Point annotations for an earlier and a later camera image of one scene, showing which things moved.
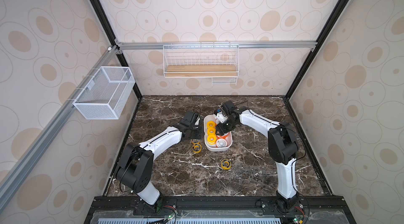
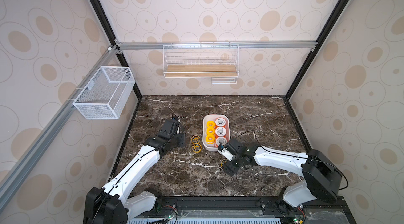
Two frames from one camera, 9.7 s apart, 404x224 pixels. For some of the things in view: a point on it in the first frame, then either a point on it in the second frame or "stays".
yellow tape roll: x=211 y=139 stays
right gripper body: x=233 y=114 -> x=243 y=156
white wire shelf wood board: x=219 y=62 stays
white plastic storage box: x=213 y=141 stays
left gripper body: x=195 y=132 -> x=177 y=139
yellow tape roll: x=211 y=131 stays
